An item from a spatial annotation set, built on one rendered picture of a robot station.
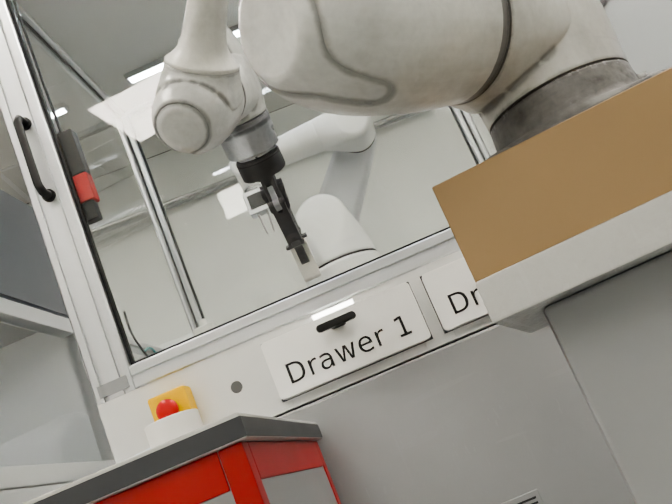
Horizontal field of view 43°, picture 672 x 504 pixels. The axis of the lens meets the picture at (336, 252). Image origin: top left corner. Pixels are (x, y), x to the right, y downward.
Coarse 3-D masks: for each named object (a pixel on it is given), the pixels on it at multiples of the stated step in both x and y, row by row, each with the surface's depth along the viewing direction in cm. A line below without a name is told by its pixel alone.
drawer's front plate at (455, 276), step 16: (432, 272) 152; (448, 272) 152; (464, 272) 152; (432, 288) 152; (448, 288) 151; (464, 288) 151; (448, 304) 151; (464, 304) 150; (480, 304) 150; (448, 320) 150; (464, 320) 150
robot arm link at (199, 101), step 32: (192, 0) 112; (224, 0) 112; (192, 32) 112; (224, 32) 114; (192, 64) 112; (224, 64) 114; (160, 96) 111; (192, 96) 110; (224, 96) 113; (160, 128) 111; (192, 128) 110; (224, 128) 114
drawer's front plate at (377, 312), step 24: (408, 288) 152; (336, 312) 153; (360, 312) 152; (384, 312) 152; (408, 312) 151; (288, 336) 153; (312, 336) 153; (336, 336) 152; (360, 336) 152; (384, 336) 151; (408, 336) 150; (288, 360) 152; (336, 360) 151; (360, 360) 151; (288, 384) 151; (312, 384) 151
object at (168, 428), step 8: (168, 416) 104; (176, 416) 104; (184, 416) 104; (192, 416) 105; (152, 424) 104; (160, 424) 103; (168, 424) 103; (176, 424) 103; (184, 424) 104; (192, 424) 104; (200, 424) 106; (152, 432) 104; (160, 432) 103; (168, 432) 103; (176, 432) 103; (184, 432) 103; (152, 440) 104; (160, 440) 103; (168, 440) 103
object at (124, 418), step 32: (448, 256) 154; (384, 288) 155; (416, 288) 154; (480, 320) 151; (224, 352) 156; (256, 352) 155; (416, 352) 151; (160, 384) 156; (192, 384) 155; (224, 384) 155; (256, 384) 154; (128, 416) 156; (224, 416) 153; (128, 448) 154
